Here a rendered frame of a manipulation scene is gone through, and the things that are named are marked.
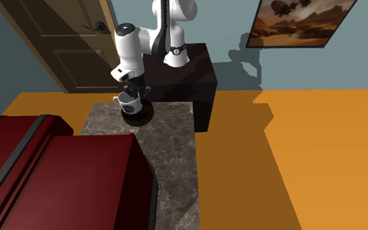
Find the dark robot stand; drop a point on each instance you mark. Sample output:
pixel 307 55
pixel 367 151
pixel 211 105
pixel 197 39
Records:
pixel 190 82

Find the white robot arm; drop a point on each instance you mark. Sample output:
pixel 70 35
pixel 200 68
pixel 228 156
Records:
pixel 129 47

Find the framed desert wall picture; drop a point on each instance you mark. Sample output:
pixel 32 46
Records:
pixel 298 22

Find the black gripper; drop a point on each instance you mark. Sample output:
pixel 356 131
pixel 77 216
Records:
pixel 135 85

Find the dark round plate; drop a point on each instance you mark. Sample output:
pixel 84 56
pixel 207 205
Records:
pixel 140 118

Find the dark red sofa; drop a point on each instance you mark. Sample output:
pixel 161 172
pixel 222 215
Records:
pixel 59 178

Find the grey marble table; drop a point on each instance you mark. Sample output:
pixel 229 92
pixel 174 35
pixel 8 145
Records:
pixel 174 153

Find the brown wooden door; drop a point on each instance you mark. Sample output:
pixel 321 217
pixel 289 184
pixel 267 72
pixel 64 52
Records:
pixel 65 47

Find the white mug with dark print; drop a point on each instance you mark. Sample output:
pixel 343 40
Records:
pixel 131 104

